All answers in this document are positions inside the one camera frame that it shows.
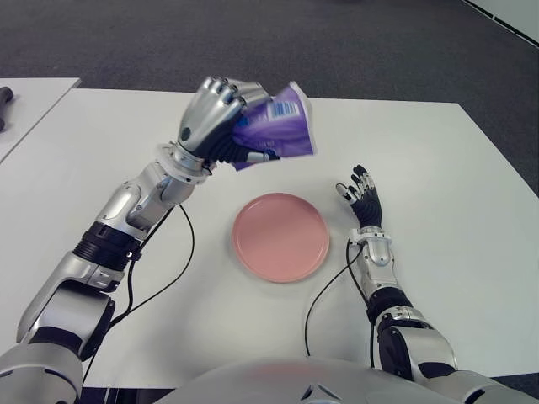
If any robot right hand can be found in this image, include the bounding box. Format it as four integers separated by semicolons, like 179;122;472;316
335;164;385;228

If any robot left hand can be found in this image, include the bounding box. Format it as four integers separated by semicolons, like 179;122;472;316
176;75;282;166

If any purple tissue paper pack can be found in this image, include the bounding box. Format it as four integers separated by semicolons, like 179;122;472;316
229;81;319;173

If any pink round plate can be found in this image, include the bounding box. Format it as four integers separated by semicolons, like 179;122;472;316
232;192;331;284

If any silver robot torso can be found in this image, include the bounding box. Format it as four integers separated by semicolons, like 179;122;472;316
155;357;430;404

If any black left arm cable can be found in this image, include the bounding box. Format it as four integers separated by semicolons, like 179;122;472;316
79;201;197;388

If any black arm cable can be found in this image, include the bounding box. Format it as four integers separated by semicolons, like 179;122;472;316
79;201;197;388
304;239;378;371

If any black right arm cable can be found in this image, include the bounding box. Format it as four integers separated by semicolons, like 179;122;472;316
304;239;378;371

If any black tool handle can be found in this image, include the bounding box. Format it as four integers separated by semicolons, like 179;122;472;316
0;86;16;134

